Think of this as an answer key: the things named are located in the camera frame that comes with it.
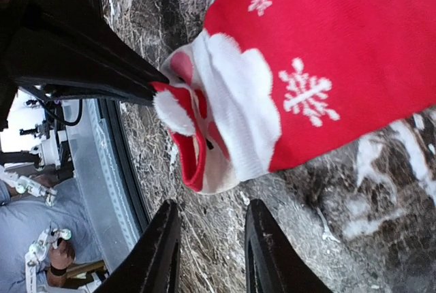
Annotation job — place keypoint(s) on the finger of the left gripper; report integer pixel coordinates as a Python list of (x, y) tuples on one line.
[(102, 58), (102, 93)]

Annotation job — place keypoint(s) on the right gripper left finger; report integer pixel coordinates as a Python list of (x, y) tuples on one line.
[(153, 264)]

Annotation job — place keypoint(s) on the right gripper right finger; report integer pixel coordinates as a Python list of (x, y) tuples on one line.
[(272, 264)]

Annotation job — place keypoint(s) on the operator hand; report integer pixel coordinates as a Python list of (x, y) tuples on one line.
[(63, 256)]

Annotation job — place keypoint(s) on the white teleoperation leader device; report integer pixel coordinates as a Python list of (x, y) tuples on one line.
[(38, 252)]

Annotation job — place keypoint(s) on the person in blue shirt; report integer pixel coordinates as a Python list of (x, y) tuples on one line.
[(24, 219)]

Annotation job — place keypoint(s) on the white slotted cable duct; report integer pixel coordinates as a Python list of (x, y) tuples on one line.
[(101, 182)]

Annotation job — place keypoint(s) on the black front rail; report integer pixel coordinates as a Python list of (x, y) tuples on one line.
[(110, 111)]

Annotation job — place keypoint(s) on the red Santa Christmas sock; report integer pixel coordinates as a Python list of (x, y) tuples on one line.
[(268, 85)]

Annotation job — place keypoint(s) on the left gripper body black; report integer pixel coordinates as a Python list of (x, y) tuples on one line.
[(76, 15)]

